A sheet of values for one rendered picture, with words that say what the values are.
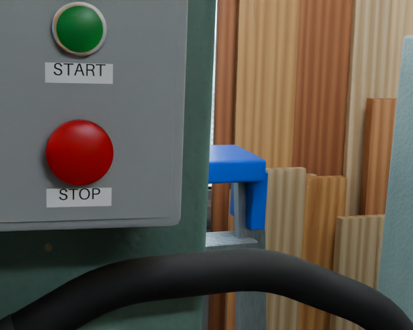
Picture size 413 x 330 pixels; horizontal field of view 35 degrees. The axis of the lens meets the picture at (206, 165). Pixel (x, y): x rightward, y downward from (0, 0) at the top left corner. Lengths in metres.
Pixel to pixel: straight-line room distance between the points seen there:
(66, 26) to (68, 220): 0.09
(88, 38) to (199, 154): 0.12
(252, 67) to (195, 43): 1.44
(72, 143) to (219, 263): 0.11
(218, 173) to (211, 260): 0.89
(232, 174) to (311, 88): 0.73
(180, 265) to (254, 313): 1.05
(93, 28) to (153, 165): 0.07
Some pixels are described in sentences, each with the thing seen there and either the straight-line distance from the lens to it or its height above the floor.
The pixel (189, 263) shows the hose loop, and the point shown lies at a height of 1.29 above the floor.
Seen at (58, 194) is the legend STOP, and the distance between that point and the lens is 0.31.
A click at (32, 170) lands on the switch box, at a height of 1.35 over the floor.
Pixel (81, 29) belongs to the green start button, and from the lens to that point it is 0.30.
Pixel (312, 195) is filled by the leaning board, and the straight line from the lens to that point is 1.82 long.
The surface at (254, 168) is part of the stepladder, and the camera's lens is 1.27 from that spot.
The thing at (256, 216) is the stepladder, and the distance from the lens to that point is 1.32.
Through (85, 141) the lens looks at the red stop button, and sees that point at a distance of 0.30.
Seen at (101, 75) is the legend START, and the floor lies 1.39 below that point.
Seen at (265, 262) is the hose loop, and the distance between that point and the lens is 0.37.
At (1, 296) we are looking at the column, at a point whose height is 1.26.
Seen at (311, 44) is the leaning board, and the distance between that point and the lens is 1.92.
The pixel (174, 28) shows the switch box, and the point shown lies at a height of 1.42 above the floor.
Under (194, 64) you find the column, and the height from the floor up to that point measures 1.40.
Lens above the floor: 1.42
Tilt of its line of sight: 13 degrees down
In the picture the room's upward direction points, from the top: 2 degrees clockwise
